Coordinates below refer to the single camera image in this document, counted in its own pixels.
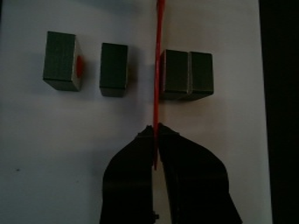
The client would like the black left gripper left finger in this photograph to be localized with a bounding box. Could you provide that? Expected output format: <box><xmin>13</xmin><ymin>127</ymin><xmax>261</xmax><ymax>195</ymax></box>
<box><xmin>98</xmin><ymin>124</ymin><xmax>161</xmax><ymax>224</ymax></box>

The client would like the dark green sushi piece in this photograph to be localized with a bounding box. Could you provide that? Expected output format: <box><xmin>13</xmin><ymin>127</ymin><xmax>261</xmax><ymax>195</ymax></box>
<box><xmin>98</xmin><ymin>42</ymin><xmax>130</xmax><ymax>98</ymax></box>
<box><xmin>187</xmin><ymin>51</ymin><xmax>215</xmax><ymax>102</ymax></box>
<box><xmin>159</xmin><ymin>49</ymin><xmax>193</xmax><ymax>101</ymax></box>

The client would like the red toy knife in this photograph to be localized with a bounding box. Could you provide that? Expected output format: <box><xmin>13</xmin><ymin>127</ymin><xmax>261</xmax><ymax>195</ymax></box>
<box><xmin>151</xmin><ymin>0</ymin><xmax>167</xmax><ymax>172</ymax></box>

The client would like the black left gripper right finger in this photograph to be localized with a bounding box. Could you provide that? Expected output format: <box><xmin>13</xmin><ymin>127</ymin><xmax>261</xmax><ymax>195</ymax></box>
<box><xmin>157</xmin><ymin>122</ymin><xmax>245</xmax><ymax>224</ymax></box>

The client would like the white cutting board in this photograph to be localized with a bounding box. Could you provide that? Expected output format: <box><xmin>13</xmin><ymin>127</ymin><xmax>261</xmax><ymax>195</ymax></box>
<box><xmin>0</xmin><ymin>0</ymin><xmax>274</xmax><ymax>224</ymax></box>

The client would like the sushi piece with orange filling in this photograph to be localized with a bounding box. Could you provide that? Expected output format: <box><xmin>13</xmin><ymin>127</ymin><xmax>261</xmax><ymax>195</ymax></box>
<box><xmin>42</xmin><ymin>31</ymin><xmax>86</xmax><ymax>93</ymax></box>

